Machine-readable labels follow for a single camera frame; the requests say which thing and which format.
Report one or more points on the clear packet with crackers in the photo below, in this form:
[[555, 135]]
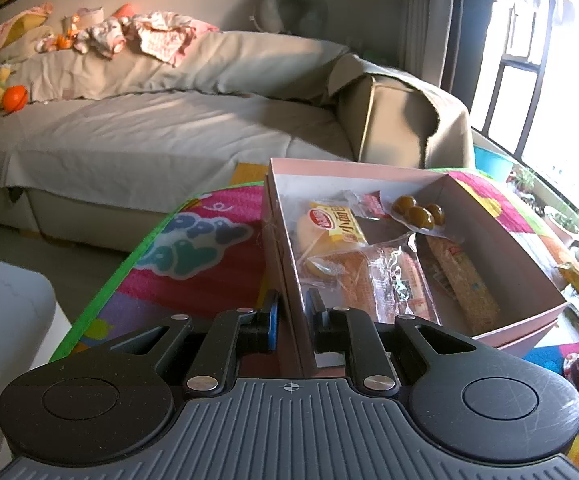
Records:
[[354, 282]]

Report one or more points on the red label snack packet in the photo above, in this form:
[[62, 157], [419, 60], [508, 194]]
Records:
[[372, 205]]

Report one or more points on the yellow bread packet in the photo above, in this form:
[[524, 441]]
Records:
[[327, 232]]

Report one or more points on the orange ball toy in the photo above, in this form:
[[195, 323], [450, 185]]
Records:
[[14, 99]]

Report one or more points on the tan throw cloth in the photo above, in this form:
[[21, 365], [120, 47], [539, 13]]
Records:
[[409, 115]]

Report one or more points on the pink patterned cloth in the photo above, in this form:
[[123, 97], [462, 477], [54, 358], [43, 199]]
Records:
[[167, 35]]

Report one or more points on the white pink baby garment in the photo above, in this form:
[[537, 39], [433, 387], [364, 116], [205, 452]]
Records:
[[101, 37]]

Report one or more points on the white plastic stool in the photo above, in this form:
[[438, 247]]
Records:
[[9, 340]]

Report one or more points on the grey neck pillow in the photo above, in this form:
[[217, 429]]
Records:
[[294, 10]]

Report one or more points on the small orange toy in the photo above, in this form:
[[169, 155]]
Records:
[[54, 42]]

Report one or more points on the brown sesame bar packet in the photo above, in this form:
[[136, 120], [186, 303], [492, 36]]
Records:
[[464, 280]]

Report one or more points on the pink yellow pillow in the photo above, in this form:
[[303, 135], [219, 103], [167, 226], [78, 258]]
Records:
[[16, 27]]

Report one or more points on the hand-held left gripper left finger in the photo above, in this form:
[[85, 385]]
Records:
[[271, 329]]

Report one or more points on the colourful printed play mat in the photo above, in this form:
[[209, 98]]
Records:
[[194, 245]]

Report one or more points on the window frame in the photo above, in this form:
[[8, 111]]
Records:
[[519, 60]]

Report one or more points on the teal plastic bucket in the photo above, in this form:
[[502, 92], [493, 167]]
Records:
[[493, 162]]

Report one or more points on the yellow foam mat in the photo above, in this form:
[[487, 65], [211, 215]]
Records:
[[247, 174]]

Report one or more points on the grey sofa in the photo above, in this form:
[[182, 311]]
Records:
[[144, 135]]

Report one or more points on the pink cardboard box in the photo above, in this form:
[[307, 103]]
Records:
[[499, 270]]

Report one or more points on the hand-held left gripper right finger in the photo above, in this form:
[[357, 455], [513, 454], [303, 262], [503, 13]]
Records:
[[315, 316]]

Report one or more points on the brown balls snack packet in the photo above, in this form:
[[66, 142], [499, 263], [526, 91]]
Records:
[[419, 212]]

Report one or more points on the potted plant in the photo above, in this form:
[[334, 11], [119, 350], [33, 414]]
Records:
[[525, 180], [564, 222]]

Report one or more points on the clear sausage packet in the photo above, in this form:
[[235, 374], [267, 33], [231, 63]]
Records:
[[407, 285]]

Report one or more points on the dark curtain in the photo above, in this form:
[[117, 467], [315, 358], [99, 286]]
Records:
[[429, 20]]

